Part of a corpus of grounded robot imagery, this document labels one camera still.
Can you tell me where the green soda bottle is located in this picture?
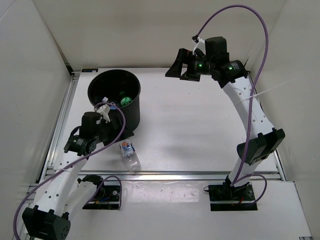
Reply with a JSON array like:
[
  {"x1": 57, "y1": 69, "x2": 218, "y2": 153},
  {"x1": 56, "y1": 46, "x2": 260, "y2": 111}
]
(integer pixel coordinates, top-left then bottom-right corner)
[{"x1": 119, "y1": 91, "x2": 133, "y2": 107}]

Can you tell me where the aluminium table frame rail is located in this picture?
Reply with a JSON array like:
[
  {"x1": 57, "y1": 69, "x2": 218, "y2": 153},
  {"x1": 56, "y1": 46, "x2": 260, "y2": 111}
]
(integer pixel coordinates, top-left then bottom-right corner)
[{"x1": 14, "y1": 69, "x2": 313, "y2": 240}]

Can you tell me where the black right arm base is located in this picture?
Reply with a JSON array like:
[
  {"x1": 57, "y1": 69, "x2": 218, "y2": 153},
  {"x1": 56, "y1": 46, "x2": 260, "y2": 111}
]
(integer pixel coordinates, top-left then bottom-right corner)
[{"x1": 203, "y1": 183, "x2": 258, "y2": 212}]

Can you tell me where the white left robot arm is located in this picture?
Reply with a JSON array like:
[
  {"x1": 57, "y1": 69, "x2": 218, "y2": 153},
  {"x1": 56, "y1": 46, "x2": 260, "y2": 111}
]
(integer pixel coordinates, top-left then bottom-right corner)
[{"x1": 22, "y1": 110, "x2": 133, "y2": 240}]

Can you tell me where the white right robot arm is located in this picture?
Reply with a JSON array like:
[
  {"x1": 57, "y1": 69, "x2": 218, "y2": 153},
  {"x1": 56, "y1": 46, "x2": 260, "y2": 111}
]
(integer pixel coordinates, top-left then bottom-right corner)
[{"x1": 165, "y1": 36, "x2": 285, "y2": 200}]

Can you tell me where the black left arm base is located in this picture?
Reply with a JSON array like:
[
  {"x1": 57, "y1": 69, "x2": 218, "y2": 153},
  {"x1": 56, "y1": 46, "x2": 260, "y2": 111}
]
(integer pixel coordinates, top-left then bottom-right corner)
[{"x1": 77, "y1": 174, "x2": 123, "y2": 210}]

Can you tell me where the clear water bottle orange label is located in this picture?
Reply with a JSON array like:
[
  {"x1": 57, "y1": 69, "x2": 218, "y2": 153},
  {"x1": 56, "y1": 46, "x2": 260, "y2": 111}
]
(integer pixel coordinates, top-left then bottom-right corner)
[{"x1": 119, "y1": 139, "x2": 141, "y2": 172}]

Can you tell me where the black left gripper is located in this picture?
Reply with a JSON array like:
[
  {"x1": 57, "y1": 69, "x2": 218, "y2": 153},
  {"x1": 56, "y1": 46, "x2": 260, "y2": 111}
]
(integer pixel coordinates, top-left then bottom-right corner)
[{"x1": 93, "y1": 115, "x2": 134, "y2": 146}]

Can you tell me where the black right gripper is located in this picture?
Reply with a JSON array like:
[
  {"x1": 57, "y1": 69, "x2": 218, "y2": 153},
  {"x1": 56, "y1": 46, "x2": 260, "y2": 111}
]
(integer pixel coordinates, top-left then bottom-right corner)
[{"x1": 165, "y1": 49, "x2": 215, "y2": 82}]

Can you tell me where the black ribbed plastic bin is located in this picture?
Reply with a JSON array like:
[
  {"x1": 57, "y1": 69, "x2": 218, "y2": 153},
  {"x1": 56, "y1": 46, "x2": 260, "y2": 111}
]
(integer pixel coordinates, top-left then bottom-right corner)
[{"x1": 87, "y1": 69, "x2": 141, "y2": 131}]

